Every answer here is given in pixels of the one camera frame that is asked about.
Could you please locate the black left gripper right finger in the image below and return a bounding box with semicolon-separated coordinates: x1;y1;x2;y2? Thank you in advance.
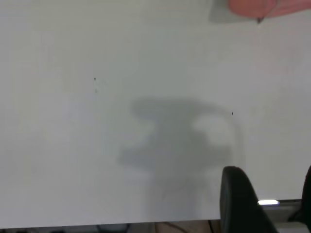
301;165;311;223

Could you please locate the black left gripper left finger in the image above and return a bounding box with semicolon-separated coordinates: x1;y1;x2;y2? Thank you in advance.
219;166;279;233

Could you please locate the pink round plate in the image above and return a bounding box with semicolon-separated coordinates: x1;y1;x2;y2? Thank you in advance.
227;0;311;19

